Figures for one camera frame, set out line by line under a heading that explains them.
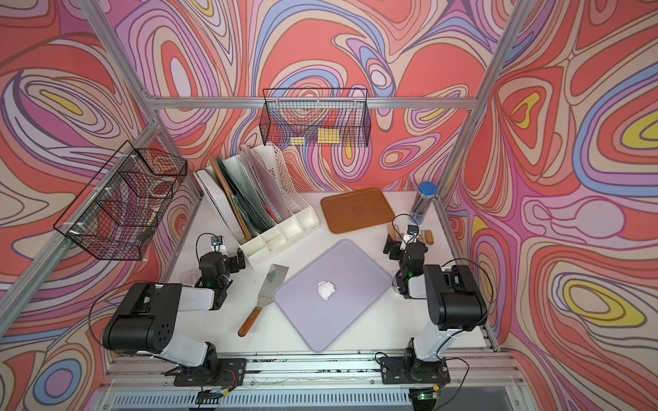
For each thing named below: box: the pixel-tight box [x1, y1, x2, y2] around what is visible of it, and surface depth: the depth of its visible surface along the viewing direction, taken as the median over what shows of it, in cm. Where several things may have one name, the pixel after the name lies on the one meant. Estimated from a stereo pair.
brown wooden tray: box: [320, 187, 395, 234], surface depth 116 cm
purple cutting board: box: [272, 238, 394, 353], surface depth 92 cm
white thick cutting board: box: [193, 167, 246, 245], surface depth 90 cm
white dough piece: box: [317, 279, 336, 301], surface depth 90 cm
